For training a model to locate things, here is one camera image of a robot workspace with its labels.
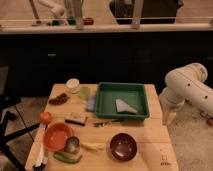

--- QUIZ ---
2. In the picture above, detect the grey towel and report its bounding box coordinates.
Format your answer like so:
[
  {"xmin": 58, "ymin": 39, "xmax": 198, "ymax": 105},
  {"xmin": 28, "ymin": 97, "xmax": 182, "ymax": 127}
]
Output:
[{"xmin": 115, "ymin": 99, "xmax": 138, "ymax": 114}]

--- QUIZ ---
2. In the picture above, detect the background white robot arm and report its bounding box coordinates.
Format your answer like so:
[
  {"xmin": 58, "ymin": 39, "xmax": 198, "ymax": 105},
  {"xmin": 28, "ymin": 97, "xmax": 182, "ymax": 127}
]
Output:
[{"xmin": 38, "ymin": 0, "xmax": 64, "ymax": 19}]

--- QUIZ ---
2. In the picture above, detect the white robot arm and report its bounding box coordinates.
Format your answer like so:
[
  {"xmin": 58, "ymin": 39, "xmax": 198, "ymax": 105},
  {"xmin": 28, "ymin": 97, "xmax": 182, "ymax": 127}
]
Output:
[{"xmin": 159, "ymin": 63, "xmax": 213, "ymax": 125}]

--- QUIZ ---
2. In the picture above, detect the purple bowl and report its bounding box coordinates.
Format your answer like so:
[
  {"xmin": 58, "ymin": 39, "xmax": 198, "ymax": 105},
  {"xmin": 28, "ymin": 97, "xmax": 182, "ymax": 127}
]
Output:
[{"xmin": 109, "ymin": 133, "xmax": 137, "ymax": 162}]

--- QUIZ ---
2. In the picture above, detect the orange bowl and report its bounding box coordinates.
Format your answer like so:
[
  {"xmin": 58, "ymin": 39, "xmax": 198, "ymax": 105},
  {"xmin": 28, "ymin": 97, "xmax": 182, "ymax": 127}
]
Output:
[{"xmin": 43, "ymin": 122, "xmax": 74, "ymax": 151}]

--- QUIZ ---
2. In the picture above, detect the green plastic tray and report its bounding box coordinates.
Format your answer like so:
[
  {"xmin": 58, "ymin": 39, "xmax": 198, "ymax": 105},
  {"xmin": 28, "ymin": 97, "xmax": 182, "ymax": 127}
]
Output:
[{"xmin": 95, "ymin": 82, "xmax": 149, "ymax": 121}]

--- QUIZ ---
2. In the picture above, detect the dark utensil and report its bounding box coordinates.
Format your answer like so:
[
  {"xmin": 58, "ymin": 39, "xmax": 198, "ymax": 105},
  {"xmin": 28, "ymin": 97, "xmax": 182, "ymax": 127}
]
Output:
[{"xmin": 93, "ymin": 119, "xmax": 123, "ymax": 128}]

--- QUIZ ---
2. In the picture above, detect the blue sponge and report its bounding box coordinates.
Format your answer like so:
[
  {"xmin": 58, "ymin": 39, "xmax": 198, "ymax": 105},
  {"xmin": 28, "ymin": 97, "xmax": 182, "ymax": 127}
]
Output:
[{"xmin": 86, "ymin": 96, "xmax": 96, "ymax": 112}]

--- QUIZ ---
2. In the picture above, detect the yellow banana toy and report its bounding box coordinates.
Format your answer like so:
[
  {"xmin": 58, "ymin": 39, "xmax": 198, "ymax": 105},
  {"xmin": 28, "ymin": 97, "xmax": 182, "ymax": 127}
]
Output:
[{"xmin": 81, "ymin": 143, "xmax": 104, "ymax": 151}]

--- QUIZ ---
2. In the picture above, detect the small metal cup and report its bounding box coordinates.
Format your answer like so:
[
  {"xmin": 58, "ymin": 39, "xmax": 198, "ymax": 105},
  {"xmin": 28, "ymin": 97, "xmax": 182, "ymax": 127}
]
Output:
[{"xmin": 64, "ymin": 136, "xmax": 80, "ymax": 154}]

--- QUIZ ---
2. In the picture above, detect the white round cup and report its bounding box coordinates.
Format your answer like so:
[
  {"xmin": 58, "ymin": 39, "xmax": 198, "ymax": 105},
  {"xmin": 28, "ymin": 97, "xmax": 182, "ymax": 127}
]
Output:
[{"xmin": 66, "ymin": 78, "xmax": 80, "ymax": 93}]

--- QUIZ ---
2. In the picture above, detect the dark grape bunch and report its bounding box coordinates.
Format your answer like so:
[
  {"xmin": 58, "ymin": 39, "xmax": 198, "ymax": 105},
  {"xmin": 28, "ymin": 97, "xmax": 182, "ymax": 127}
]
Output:
[{"xmin": 49, "ymin": 93, "xmax": 69, "ymax": 105}]

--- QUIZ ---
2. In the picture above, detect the red tomato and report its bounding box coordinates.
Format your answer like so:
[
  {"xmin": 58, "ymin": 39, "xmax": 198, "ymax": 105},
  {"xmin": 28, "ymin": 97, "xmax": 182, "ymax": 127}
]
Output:
[{"xmin": 39, "ymin": 112, "xmax": 52, "ymax": 124}]

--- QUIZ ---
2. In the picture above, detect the red background object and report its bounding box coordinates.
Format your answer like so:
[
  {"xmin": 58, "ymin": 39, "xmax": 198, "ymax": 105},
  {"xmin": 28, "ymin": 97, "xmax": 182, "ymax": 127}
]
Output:
[{"xmin": 83, "ymin": 17, "xmax": 94, "ymax": 25}]

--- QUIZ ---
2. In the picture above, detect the green background object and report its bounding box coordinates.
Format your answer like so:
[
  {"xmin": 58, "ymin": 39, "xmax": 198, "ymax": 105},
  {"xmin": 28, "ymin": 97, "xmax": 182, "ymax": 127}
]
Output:
[{"xmin": 51, "ymin": 20, "xmax": 60, "ymax": 26}]

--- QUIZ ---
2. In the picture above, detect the black chair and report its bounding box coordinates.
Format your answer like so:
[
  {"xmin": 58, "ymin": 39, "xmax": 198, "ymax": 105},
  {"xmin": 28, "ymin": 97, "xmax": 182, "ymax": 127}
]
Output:
[{"xmin": 0, "ymin": 66, "xmax": 39, "ymax": 171}]

